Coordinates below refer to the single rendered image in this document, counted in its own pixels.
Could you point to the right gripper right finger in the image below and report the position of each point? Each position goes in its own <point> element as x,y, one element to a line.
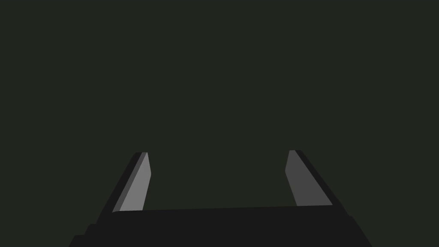
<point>307,188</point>

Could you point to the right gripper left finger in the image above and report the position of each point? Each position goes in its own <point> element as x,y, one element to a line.
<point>135,192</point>

